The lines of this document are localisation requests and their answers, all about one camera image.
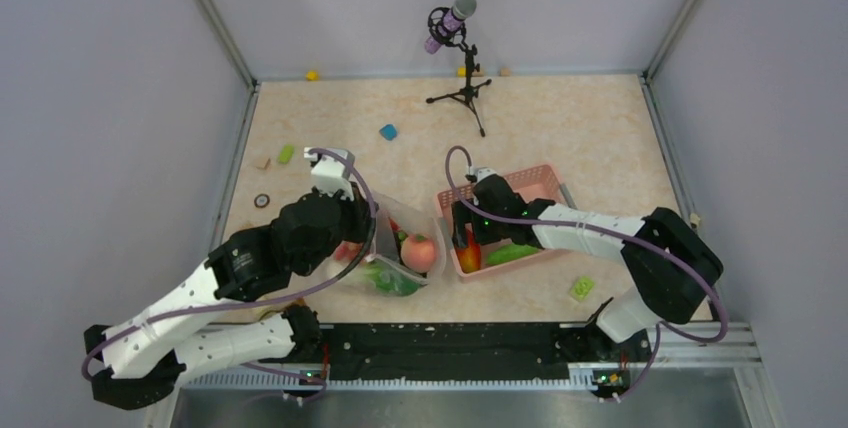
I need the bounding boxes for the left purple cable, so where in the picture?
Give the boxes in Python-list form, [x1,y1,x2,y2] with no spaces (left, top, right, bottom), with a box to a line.
[80,146,379,406]

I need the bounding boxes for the green cucumber toy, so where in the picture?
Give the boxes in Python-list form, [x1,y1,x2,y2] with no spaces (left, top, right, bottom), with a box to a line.
[485,244,540,267]

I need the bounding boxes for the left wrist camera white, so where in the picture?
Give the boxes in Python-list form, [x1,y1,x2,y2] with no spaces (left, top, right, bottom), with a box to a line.
[303,147,355,201]

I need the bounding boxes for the red yellow mango toy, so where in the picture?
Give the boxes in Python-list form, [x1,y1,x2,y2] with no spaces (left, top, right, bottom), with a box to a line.
[455,230,483,274]

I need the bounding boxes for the pink perforated plastic basket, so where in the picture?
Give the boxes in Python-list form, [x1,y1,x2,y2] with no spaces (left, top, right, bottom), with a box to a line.
[435,163,578,283]

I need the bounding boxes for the pink peach toy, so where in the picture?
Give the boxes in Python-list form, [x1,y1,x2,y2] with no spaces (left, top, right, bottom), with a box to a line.
[400,234,438,274]

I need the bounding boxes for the red lychee bunch toy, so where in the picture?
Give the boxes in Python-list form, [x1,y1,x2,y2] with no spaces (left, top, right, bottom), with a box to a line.
[333,218,399,262]

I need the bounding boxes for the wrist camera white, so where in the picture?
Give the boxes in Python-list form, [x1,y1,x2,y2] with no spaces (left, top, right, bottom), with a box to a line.
[465,166,497,184]
[303,147,355,201]

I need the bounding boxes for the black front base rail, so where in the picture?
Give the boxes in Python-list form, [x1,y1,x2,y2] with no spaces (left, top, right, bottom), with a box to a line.
[284,322,650,382]

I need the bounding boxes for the clear zip top bag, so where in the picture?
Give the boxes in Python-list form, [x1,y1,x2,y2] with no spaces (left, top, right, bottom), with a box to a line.
[336,192,446,297]

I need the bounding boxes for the green lego brick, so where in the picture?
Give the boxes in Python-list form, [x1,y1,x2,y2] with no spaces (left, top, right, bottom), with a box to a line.
[569,276,595,302]

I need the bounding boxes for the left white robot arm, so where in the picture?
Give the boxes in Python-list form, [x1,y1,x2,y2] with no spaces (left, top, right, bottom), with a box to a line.
[81,187,378,411]

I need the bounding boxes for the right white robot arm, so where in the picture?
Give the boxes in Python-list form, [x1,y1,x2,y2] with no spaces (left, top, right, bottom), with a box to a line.
[453,169,724,360]

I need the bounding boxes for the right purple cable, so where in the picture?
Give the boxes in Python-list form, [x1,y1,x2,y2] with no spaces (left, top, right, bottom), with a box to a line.
[443,145,730,406]

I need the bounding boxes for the green block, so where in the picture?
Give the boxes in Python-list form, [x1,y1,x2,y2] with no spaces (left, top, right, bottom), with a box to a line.
[276,144,295,165]

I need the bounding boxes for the black tripod mic stand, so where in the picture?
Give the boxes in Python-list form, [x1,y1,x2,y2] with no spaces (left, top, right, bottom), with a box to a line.
[425,42,492,138]

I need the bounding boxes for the small round wheel toy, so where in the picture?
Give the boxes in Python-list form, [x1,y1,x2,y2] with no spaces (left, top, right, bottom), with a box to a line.
[253,193,270,209]

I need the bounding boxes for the small tan wooden cube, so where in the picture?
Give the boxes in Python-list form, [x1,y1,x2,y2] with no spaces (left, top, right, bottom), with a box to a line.
[254,157,271,170]

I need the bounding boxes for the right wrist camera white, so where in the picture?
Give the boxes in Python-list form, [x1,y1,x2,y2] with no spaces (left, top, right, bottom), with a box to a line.
[465,166,497,184]

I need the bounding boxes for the blue block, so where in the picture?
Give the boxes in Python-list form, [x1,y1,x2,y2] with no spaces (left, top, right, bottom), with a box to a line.
[378,124,398,141]

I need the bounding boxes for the purple microphone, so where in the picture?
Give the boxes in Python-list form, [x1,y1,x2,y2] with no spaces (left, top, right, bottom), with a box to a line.
[424,0,477,54]

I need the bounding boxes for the purple cable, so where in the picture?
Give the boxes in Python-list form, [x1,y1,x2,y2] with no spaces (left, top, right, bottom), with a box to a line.
[80,146,379,406]
[443,145,730,406]

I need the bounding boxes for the green bok choy toy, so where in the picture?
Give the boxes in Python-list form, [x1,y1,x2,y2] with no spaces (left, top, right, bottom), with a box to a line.
[364,260,421,297]

